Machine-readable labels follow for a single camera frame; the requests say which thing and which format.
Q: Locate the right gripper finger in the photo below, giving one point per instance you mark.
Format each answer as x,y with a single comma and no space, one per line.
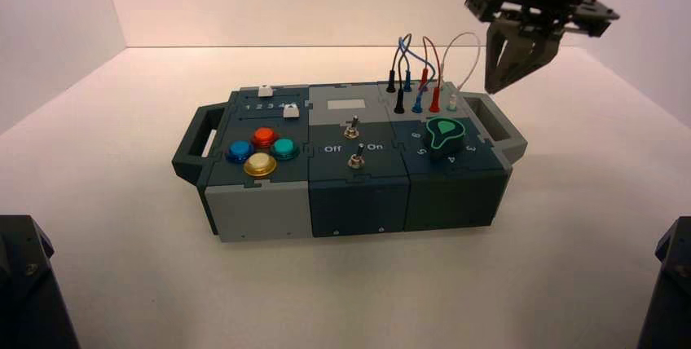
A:
534,49
495,60

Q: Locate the metal toggle switch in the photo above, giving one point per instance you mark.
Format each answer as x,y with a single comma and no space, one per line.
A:
355,162
352,131

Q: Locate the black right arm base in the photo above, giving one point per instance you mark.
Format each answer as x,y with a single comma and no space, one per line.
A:
669,292

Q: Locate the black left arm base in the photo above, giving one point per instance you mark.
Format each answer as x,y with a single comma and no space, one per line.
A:
27,292

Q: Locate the black rotary knob green pointer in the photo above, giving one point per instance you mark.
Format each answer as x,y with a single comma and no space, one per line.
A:
446,138

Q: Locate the white slider knob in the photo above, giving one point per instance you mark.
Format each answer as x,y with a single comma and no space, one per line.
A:
291,112
264,91

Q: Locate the grey and dark green control box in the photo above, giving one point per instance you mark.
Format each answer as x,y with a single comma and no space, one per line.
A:
356,201

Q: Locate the red push button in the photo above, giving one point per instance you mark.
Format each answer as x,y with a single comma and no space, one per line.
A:
264,136

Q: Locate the blue push button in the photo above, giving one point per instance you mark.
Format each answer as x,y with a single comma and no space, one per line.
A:
240,151

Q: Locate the teal push button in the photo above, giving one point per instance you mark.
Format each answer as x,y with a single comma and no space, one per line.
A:
284,148

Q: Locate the yellow push button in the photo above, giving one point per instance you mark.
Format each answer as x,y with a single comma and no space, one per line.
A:
259,164

